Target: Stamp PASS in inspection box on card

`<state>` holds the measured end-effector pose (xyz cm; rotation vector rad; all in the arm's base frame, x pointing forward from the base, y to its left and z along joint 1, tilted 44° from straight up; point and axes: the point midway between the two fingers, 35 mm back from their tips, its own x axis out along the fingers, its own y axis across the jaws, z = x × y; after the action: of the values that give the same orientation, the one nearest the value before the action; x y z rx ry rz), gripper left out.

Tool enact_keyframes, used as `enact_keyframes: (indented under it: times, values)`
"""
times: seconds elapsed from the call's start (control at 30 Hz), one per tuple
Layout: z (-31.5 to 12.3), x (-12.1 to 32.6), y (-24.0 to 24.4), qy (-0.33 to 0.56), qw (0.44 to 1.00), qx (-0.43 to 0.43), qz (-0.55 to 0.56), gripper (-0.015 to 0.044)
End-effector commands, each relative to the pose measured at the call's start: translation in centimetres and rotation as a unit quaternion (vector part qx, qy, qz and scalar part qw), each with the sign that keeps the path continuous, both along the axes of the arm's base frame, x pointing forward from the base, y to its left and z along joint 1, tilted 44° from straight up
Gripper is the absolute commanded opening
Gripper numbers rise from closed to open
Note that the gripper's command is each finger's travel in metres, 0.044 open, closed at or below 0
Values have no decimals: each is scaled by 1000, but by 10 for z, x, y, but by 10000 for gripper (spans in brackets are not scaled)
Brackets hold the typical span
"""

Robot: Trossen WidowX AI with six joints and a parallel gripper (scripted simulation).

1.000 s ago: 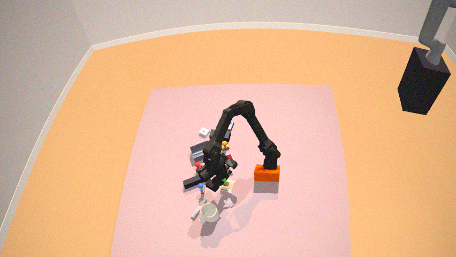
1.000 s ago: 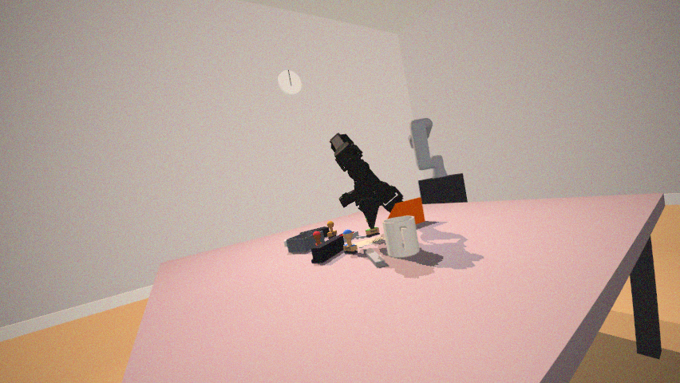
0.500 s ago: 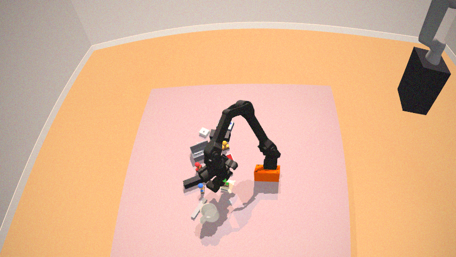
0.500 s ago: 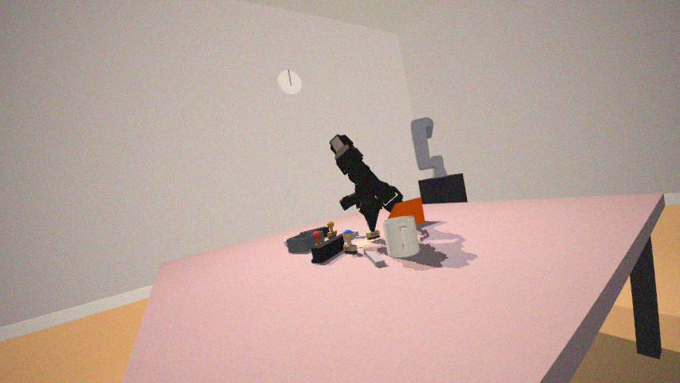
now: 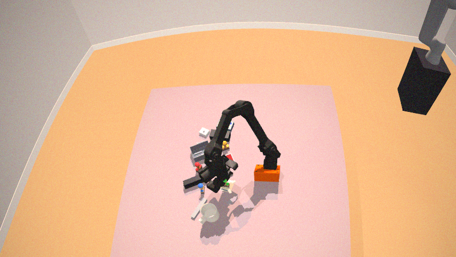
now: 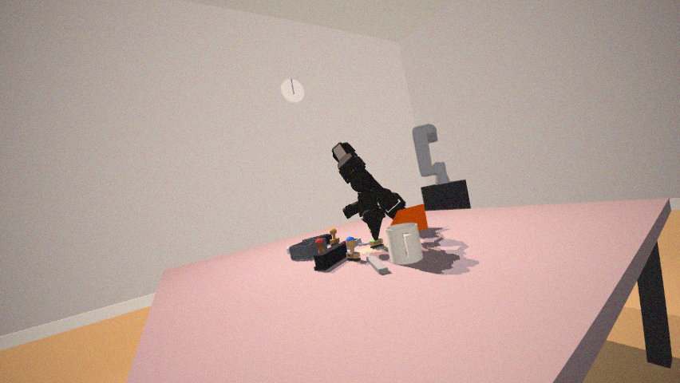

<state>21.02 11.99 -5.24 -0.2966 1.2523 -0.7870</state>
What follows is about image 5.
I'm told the red ink pad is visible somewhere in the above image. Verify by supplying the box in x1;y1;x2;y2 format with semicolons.
226;153;235;161

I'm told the white card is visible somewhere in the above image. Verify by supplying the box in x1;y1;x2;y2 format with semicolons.
220;180;236;193

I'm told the blue-handled rubber stamp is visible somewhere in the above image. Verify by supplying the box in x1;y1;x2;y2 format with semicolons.
198;183;204;194

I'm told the red-handled rubber stamp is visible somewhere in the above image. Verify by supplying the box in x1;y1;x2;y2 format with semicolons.
195;162;202;172

